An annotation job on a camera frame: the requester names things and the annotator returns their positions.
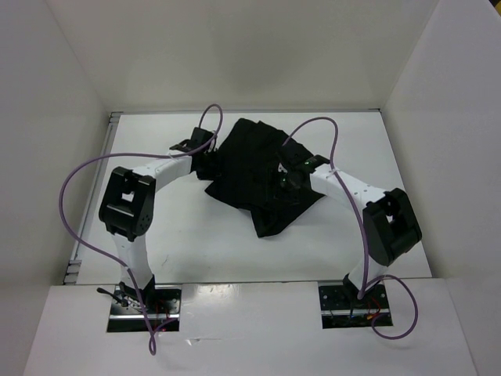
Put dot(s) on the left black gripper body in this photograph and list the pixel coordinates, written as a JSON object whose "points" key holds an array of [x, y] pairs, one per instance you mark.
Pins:
{"points": [[209, 170]]}

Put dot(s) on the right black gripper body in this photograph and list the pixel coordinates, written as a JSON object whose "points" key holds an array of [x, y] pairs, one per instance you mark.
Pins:
{"points": [[285, 185]]}

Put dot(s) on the black pleated skirt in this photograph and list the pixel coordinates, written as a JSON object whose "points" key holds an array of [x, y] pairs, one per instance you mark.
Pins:
{"points": [[248, 154]]}

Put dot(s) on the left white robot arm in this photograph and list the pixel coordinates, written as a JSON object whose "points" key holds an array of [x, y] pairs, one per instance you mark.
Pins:
{"points": [[127, 213]]}

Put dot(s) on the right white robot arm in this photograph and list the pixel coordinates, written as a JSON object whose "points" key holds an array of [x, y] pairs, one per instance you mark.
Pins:
{"points": [[386, 218]]}

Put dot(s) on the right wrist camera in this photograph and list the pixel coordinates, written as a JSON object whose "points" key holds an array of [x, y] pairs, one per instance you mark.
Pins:
{"points": [[292, 154]]}

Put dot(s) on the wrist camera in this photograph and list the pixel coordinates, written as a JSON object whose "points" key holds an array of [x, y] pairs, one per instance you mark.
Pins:
{"points": [[201, 139], [292, 154]]}

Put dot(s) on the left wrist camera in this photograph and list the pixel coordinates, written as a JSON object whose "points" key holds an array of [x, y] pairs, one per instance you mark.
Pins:
{"points": [[201, 139]]}

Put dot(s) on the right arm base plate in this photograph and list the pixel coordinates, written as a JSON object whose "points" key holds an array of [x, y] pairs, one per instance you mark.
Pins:
{"points": [[339, 311]]}

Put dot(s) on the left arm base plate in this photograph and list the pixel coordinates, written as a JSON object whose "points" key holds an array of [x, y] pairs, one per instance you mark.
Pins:
{"points": [[163, 314]]}

